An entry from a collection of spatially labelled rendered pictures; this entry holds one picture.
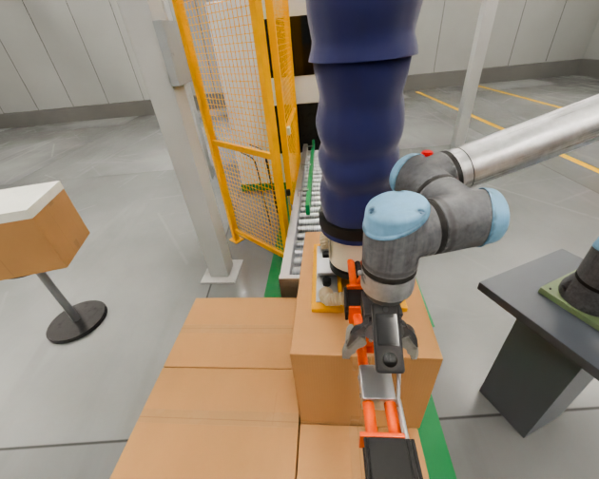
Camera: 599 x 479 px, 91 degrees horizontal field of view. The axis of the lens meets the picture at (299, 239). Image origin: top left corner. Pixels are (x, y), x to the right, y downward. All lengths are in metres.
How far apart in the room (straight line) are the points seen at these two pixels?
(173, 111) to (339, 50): 1.49
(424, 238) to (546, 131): 0.35
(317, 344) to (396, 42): 0.73
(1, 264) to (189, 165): 1.18
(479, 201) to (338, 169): 0.36
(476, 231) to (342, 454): 0.87
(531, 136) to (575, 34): 12.16
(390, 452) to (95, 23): 11.14
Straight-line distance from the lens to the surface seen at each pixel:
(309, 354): 0.85
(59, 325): 2.89
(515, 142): 0.68
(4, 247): 2.28
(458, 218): 0.48
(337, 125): 0.72
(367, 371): 0.66
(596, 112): 0.79
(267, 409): 1.24
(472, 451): 1.87
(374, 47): 0.68
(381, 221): 0.42
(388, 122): 0.73
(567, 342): 1.35
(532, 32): 12.09
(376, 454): 0.59
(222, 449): 1.23
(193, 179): 2.16
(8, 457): 2.40
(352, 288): 0.80
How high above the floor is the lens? 1.65
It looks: 35 degrees down
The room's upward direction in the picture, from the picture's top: 6 degrees counter-clockwise
